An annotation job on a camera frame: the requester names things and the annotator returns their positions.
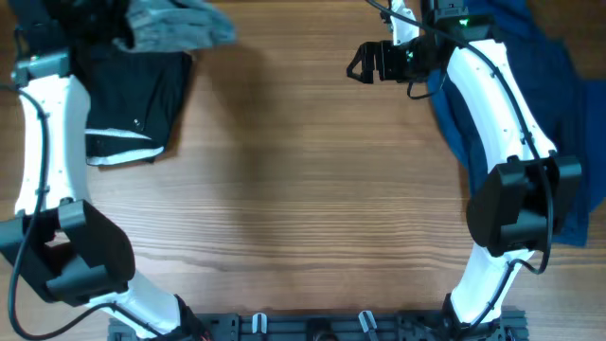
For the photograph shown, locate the light blue denim shorts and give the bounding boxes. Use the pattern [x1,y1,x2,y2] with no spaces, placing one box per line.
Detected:
[113,0,237,53]

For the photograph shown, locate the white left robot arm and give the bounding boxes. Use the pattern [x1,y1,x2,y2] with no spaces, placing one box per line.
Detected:
[1,1,202,340]

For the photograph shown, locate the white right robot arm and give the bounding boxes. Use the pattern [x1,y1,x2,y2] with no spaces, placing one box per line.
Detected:
[347,15,581,335]

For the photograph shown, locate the folded black shorts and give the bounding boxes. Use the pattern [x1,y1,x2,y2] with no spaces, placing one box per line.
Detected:
[74,48,193,167]

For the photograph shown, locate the blue garment pile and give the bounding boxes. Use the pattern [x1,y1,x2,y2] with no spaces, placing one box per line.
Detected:
[428,0,605,247]

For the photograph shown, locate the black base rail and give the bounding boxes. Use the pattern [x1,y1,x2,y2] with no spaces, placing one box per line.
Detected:
[107,310,530,341]

